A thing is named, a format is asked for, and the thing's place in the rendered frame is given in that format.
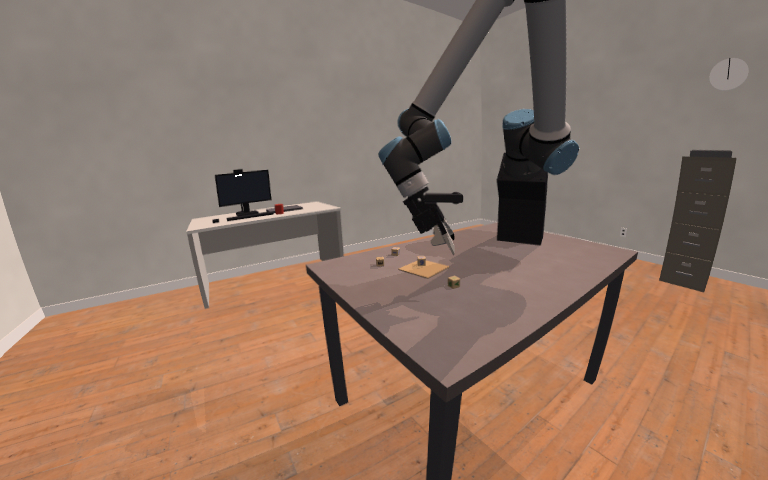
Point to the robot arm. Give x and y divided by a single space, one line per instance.
546 23

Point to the orange flat mat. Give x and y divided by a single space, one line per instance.
427 271

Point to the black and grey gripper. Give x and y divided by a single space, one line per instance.
426 215

